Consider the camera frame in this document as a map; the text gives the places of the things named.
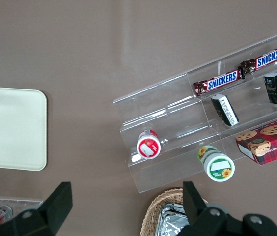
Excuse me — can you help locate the foil wrapped sandwich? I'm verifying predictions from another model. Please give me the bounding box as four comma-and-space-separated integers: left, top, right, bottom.
155, 203, 190, 236

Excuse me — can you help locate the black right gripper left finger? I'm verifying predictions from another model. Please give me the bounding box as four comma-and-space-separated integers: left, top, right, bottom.
0, 181, 73, 236

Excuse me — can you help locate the red label drink can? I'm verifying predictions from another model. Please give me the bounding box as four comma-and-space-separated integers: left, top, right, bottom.
0, 204, 14, 225

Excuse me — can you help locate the small black white box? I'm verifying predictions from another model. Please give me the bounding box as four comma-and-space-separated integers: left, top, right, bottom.
211, 94, 240, 127

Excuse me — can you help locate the Snickers chocolate bar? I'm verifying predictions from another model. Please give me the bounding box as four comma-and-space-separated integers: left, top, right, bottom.
240, 39, 277, 76
193, 69, 246, 97

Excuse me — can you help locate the cream rectangular tray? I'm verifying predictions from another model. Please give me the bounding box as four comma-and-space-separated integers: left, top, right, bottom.
0, 86, 48, 172

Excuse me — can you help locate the red tartan cookie box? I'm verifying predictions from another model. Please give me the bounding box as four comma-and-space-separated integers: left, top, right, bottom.
235, 114, 277, 166

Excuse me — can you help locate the woven wicker basket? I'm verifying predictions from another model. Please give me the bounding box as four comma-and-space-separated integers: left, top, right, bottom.
140, 188, 209, 236

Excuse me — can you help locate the clear acrylic tiered display stand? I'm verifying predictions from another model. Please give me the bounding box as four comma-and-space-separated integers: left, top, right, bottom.
112, 32, 277, 194

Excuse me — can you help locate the red lid white cup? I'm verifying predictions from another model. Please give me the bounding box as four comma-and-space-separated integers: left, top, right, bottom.
136, 129, 162, 160

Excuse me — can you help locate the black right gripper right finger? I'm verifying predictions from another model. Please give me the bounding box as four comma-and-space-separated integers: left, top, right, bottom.
179, 181, 277, 236

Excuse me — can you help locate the clear acrylic can rack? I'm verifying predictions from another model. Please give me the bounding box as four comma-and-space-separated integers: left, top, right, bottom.
0, 196, 44, 220

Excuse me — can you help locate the green sunflower lid cup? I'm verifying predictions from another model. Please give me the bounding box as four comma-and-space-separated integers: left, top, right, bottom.
197, 145, 236, 183

